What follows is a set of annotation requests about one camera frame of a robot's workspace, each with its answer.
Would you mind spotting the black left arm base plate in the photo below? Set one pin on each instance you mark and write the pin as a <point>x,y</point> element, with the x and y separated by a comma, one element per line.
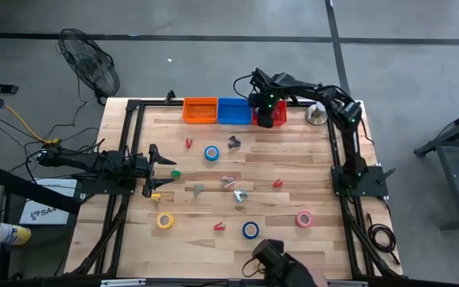
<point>106,187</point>

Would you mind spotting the orange plastic basket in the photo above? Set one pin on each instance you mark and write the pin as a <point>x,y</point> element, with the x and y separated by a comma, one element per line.
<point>200,110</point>

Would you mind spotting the pink tape roll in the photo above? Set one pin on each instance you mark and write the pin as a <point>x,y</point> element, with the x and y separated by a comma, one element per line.
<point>298,219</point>

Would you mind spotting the white bulb brass table lamp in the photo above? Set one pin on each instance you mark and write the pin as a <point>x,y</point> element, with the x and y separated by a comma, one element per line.
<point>317,115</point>

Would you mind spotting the silver metal bracket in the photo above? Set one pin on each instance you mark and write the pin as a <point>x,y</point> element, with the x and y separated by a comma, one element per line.
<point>345,284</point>
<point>122,282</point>

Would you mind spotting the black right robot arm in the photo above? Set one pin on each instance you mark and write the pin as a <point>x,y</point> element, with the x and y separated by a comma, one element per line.
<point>313,91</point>

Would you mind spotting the teal staple remover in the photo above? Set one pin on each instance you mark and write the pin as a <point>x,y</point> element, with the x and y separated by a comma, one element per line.
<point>240,195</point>

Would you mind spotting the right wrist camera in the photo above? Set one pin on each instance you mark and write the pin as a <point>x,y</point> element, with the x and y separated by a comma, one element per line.
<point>253,100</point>

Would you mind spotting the light blue tape roll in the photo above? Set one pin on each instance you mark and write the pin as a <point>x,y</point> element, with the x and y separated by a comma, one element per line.
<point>206,153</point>

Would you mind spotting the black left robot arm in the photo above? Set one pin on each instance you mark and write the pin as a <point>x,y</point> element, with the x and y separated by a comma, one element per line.
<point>86,161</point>

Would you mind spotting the yellow mini stapler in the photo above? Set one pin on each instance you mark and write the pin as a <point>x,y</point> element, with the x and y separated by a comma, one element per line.
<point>155,197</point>

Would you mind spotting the black floor fan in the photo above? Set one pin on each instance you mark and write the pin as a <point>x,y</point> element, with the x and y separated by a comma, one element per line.
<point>90,64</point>

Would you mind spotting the grey staple remover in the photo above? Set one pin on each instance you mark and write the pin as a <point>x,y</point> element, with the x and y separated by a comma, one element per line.
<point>198,189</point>

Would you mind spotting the dark blue tape roll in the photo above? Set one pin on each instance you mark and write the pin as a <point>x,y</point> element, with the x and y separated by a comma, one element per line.
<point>244,230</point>

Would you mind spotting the black clamp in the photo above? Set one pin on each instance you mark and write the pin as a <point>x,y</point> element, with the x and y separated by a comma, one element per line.
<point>169,97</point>
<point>387,175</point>

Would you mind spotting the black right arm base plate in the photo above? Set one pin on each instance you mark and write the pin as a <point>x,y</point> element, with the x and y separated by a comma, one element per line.
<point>373,183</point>

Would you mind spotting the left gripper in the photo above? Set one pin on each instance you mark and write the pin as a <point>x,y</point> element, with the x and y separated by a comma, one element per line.
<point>147,175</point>

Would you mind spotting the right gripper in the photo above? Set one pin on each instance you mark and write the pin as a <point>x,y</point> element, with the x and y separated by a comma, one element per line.
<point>266,119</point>

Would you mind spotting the red mini stapler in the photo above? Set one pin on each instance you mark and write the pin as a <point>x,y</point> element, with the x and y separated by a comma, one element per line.
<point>188,143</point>
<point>277,183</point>
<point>219,227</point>

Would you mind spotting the white printed box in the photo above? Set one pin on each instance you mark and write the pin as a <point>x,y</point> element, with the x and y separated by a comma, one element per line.
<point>46,213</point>

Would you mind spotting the yellow and white spray can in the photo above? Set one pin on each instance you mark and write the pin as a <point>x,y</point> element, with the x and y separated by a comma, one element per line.
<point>14,234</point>

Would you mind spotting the red plastic basket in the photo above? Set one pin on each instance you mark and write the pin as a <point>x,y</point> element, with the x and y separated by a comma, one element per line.
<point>281,115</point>

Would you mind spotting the green mini stapler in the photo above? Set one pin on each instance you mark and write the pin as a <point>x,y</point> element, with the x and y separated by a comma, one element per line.
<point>175,174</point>

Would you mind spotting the black diagonal bar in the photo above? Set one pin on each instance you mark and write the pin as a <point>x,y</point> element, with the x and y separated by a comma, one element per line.
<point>34,191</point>

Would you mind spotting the blue plastic basket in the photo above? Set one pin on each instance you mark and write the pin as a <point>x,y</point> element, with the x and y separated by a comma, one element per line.
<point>234,111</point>

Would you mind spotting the grey metal side table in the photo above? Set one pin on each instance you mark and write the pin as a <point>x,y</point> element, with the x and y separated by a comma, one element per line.
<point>458,179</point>

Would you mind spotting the black metal table frame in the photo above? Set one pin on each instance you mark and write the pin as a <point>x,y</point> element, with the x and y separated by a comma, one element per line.
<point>158,103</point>

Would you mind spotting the yellow tape roll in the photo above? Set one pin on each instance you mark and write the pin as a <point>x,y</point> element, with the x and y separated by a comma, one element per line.
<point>158,221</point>

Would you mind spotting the black staple remover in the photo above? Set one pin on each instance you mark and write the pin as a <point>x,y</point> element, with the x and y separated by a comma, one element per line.
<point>234,142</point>

